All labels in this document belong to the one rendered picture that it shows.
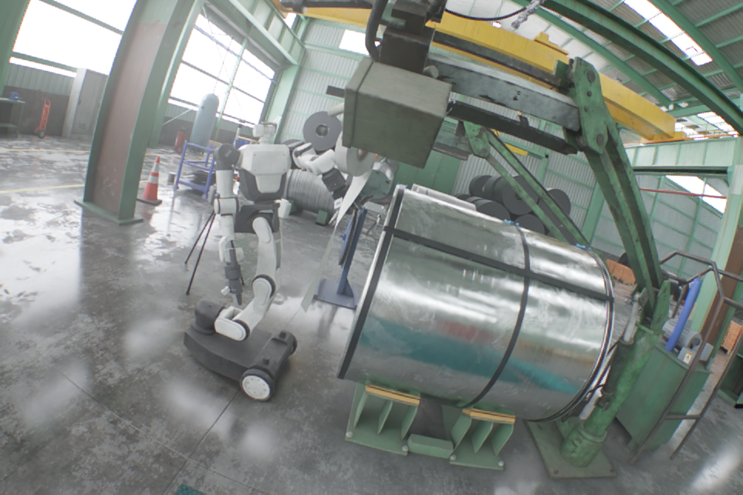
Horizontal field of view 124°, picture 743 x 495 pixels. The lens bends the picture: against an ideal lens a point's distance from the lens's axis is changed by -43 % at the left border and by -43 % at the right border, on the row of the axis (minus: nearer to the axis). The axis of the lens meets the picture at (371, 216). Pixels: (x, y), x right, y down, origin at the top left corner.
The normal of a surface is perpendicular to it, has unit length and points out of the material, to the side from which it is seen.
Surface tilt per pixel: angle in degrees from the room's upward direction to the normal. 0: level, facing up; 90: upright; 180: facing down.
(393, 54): 147
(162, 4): 90
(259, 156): 79
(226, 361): 90
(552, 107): 130
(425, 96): 55
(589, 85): 90
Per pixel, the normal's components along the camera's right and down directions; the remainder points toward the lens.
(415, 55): -0.29, 0.86
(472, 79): -0.09, 0.74
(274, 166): 0.59, 0.10
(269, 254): -0.17, 0.51
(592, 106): 0.29, 0.22
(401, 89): 0.11, -0.45
